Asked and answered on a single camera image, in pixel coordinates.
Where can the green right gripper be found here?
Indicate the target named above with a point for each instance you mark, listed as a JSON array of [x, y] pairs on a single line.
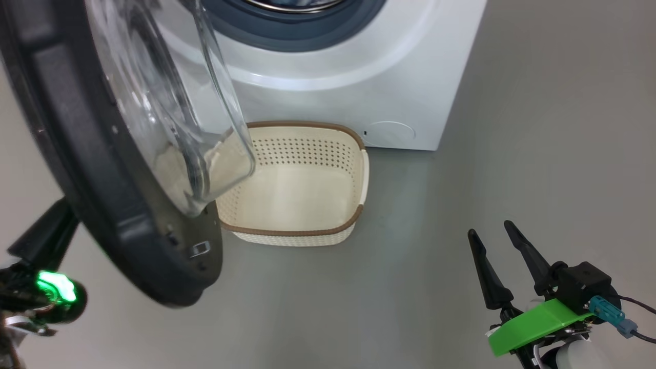
[[538, 320]]

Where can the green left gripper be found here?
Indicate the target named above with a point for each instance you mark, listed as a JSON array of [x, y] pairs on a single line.
[[31, 302]]

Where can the black round glass washer door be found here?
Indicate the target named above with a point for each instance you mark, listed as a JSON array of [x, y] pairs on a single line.
[[77, 154]]

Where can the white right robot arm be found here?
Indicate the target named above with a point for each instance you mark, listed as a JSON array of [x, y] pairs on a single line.
[[571, 356]]

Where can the small grey metal bracket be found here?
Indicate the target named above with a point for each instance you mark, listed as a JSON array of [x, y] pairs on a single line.
[[200, 249]]

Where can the white front-load washing machine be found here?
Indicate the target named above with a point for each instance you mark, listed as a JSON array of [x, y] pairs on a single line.
[[384, 77]]

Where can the stainless steel washing machine drum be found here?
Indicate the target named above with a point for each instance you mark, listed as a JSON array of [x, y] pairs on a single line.
[[297, 5]]

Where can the round white filter cover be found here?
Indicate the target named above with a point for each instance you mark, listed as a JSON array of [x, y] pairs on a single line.
[[390, 133]]

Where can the cream perforated laundry basket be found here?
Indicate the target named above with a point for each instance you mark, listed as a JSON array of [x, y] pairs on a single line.
[[307, 184]]

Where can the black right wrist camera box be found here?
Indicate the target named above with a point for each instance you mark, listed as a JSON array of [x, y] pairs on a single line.
[[584, 284]]

